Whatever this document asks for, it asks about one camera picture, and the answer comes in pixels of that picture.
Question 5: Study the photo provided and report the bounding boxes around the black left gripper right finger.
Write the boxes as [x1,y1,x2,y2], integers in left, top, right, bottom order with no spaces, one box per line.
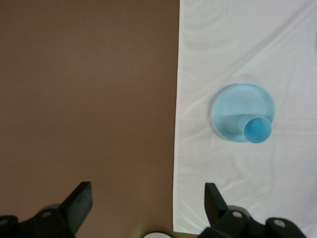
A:
[198,182,308,238]

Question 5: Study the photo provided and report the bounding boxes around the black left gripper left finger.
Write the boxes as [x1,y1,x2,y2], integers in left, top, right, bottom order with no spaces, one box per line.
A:
[0,181,94,238]

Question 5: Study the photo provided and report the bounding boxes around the blue cup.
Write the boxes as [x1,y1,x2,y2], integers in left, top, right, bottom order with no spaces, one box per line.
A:
[237,114,272,144]

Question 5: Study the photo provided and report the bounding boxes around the blue plate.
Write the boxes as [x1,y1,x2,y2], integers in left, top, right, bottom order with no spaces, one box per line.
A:
[211,83,275,143]

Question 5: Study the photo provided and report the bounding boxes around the white cloth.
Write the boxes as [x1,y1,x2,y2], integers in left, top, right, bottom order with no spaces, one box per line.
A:
[171,0,317,235]

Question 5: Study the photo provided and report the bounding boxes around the brown table cover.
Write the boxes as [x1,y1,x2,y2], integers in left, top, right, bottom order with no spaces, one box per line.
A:
[0,0,206,238]

